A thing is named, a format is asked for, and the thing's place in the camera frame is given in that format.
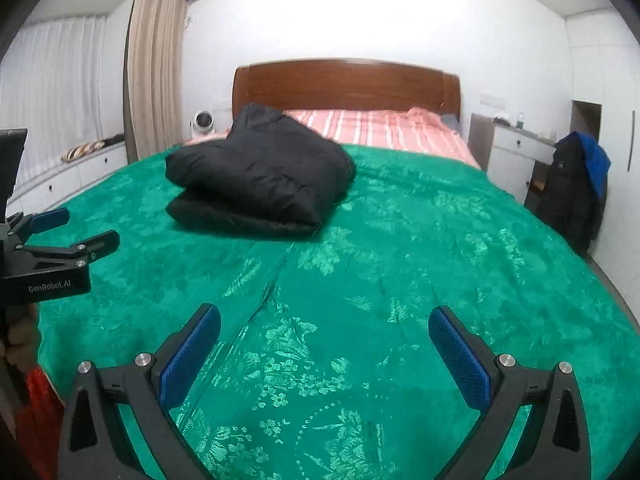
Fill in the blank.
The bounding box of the wooden bed headboard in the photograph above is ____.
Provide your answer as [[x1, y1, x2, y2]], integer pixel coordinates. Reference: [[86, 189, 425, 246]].
[[232, 58, 462, 126]]

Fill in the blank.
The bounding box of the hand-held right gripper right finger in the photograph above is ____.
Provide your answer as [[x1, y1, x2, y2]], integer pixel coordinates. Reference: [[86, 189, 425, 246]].
[[428, 305, 593, 480]]

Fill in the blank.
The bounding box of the green floral blanket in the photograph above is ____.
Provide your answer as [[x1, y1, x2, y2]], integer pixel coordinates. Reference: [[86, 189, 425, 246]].
[[37, 142, 640, 480]]

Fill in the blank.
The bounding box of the white window seat cabinet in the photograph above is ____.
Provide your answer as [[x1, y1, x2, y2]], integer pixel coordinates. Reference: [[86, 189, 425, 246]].
[[10, 142, 130, 211]]

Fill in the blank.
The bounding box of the black puffer jacket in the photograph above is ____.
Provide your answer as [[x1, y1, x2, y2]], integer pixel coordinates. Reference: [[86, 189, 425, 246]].
[[165, 103, 357, 235]]

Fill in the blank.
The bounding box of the white wardrobe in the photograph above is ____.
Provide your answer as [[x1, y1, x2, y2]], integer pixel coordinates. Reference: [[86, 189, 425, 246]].
[[525, 0, 640, 301]]

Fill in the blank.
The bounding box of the white dresser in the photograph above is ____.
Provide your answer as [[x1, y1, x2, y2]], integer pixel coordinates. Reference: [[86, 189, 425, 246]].
[[467, 112, 558, 206]]

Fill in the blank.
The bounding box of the pink striped bed sheet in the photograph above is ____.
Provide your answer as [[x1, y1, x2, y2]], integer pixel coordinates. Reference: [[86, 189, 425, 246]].
[[182, 106, 483, 170]]

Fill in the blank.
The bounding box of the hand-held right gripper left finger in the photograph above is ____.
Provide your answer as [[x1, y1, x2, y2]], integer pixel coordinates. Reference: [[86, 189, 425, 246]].
[[57, 303, 222, 480]]

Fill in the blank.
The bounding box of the beige curtain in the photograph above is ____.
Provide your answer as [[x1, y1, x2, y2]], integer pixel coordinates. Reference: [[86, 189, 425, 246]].
[[122, 0, 188, 163]]

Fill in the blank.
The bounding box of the striped cushion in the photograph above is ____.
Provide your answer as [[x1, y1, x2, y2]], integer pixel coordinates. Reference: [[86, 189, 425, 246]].
[[61, 141, 106, 163]]

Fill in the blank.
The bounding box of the white sheer curtain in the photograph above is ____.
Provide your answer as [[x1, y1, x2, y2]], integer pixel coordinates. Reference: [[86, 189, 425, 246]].
[[0, 16, 126, 143]]

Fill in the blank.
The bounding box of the blue garment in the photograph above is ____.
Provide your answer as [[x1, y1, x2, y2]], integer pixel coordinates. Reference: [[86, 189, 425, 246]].
[[567, 131, 612, 196]]

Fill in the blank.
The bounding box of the person's left hand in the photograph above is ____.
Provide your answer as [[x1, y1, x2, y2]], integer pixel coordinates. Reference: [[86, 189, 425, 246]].
[[2, 305, 39, 377]]

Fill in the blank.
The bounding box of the hanging black coat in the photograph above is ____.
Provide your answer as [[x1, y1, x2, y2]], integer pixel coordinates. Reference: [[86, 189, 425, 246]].
[[537, 132, 608, 256]]

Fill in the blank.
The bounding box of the small white fan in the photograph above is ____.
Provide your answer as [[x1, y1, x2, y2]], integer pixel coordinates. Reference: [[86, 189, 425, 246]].
[[190, 111, 215, 136]]

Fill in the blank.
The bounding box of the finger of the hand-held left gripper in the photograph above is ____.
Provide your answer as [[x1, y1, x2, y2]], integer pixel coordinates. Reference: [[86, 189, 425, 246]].
[[22, 230, 121, 267], [5, 207, 71, 237]]

